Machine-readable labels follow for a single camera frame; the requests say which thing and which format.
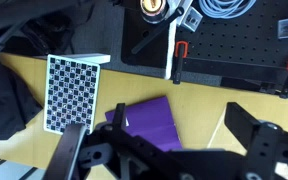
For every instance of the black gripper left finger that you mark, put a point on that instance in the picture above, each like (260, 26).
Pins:
(63, 164)

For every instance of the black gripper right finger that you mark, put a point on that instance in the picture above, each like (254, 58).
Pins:
(240, 123)

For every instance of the black perforated breadboard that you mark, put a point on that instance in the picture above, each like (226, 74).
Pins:
(247, 48)

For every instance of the black cloth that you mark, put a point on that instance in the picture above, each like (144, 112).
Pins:
(17, 104)

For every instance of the purple notebook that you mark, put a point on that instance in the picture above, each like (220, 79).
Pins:
(153, 121)

